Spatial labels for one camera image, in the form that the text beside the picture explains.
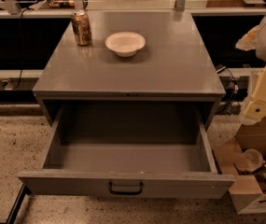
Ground black cable on left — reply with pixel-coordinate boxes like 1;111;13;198
12;7;31;91

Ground white paper bowl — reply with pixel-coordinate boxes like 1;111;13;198
105;32;146;57

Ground black cables on right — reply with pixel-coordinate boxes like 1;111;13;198
216;64;241;115

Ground black metal floor frame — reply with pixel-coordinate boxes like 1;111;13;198
0;184;31;224

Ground gold soda can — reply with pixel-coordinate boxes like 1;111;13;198
71;10;92;46

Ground black top drawer handle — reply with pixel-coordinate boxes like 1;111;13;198
108;181;144;196

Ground grey top drawer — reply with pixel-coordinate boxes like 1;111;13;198
18;102;234;199

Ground cardboard box with trash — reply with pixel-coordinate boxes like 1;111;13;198
214;118;266;215

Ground grey metal drawer cabinet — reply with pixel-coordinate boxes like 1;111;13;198
32;9;227;127

